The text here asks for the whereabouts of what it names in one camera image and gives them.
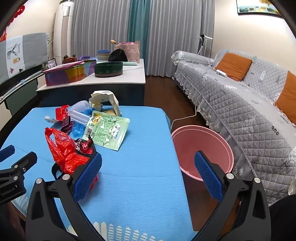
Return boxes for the mint green tray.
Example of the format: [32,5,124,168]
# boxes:
[102,61,139,66]

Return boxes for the red plastic bag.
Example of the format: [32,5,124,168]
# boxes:
[45,127,99,189]

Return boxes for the small white card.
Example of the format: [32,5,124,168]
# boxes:
[45,115,60,125]

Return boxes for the pink plastic bucket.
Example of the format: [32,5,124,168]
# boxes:
[171,125,234,181]

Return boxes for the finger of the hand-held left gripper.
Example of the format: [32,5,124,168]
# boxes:
[0,145,16,163]
[11,152,38,174]

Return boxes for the stack of pastel bowls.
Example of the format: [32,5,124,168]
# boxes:
[97,50,112,61]

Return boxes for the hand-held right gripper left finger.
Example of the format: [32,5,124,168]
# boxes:
[25,152,103,241]

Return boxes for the dark green round tin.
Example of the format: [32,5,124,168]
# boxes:
[94,61,123,78]

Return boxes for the black round hat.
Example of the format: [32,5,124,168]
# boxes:
[108,49,128,62]

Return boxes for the television cabinet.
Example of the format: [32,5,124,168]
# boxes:
[0,74,40,117]

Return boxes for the blue plastic glove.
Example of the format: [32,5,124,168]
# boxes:
[72,108,93,137]

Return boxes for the red snack wrapper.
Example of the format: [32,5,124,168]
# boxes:
[55,105,70,122]

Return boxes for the red knot wall decoration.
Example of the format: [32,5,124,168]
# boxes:
[0,6,25,42]

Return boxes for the white standing air conditioner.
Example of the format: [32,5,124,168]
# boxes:
[53,0,75,62]

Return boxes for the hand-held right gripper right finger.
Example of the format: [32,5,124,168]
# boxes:
[192,151,271,241]

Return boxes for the white pole stand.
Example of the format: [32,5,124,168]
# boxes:
[198,34,213,57]

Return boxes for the colourful storage box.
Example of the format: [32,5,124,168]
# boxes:
[45,61,97,87]

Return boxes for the dark red wrapper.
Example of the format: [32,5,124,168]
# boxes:
[60,116,75,134]

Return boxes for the blue table mat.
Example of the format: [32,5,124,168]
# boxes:
[0,105,201,241]

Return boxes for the green white food packet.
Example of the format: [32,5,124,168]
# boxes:
[83,111,130,151]

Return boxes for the grey pleated curtain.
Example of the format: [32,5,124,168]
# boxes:
[146,0,216,78]
[69,0,133,59]

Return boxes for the clear bubble wrap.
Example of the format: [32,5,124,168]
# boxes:
[68,100,90,113]

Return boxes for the white top coffee table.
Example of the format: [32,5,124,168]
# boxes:
[36,58,147,107]

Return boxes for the pink patterned bag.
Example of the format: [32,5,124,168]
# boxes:
[114,40,141,64]

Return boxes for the pink rimmed lid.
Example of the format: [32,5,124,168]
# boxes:
[42,60,97,74]

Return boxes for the brown wooden ornament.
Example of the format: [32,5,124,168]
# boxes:
[62,54,78,64]

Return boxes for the orange cushion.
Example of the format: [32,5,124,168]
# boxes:
[274,71,296,127]
[215,52,253,81]

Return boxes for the clear zip bag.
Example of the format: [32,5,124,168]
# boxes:
[69,110,90,126]

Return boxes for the white rod blue joint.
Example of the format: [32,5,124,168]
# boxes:
[0,71,43,98]

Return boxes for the teal curtain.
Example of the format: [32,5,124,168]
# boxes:
[127,0,152,60]

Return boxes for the framed wall picture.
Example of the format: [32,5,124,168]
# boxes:
[236,0,282,15]

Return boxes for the white bag green print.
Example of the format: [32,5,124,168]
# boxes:
[89,90,122,116]

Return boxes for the grey television cover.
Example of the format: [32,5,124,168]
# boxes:
[0,32,48,80]

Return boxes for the grey quilted sofa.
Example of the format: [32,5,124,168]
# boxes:
[171,49,296,207]

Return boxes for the white charger cable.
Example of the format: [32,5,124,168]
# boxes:
[171,58,223,130]

